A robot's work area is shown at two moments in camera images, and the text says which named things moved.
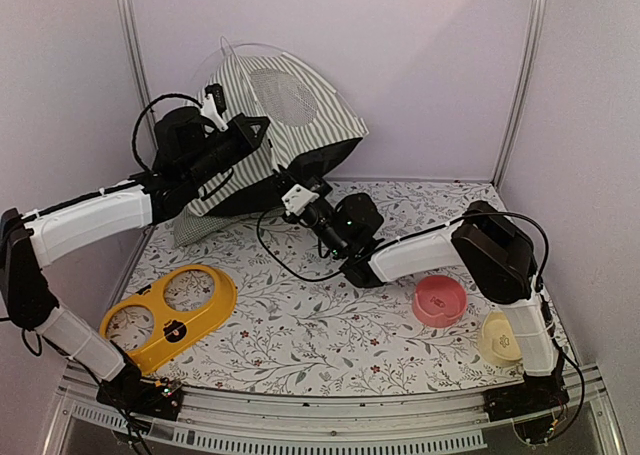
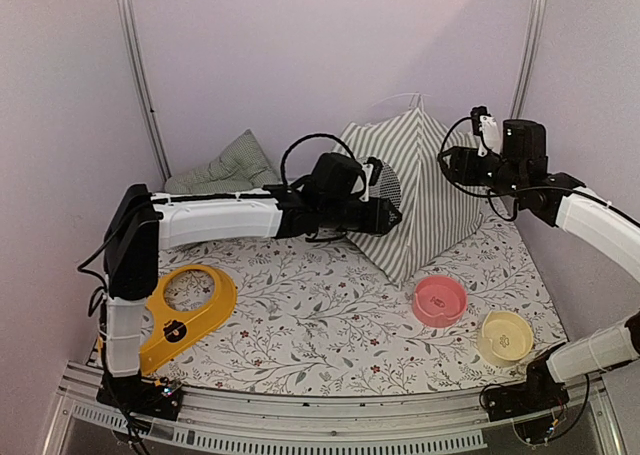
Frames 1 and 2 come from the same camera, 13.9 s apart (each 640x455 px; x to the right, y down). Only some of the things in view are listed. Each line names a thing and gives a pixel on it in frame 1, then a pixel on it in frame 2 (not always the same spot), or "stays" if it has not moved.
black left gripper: x=246 y=138 → x=377 y=218
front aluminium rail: x=275 y=423 stays
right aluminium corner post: x=524 y=81 stays
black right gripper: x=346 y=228 → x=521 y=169
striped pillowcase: x=305 y=116 → x=436 y=209
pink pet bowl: x=439 y=300 stays
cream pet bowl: x=498 y=342 stays
